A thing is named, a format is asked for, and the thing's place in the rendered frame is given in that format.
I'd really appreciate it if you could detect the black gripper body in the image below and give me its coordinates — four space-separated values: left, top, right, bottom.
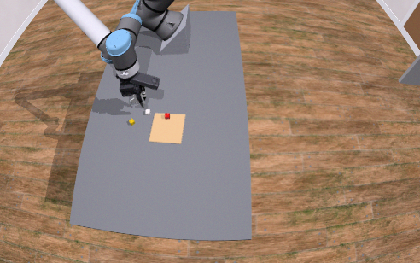
116 72 143 97

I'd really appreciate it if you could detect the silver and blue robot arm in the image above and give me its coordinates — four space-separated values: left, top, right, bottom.
54 0 184 90

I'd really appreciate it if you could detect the peach flat mat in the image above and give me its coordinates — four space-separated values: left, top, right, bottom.
149 113 185 144

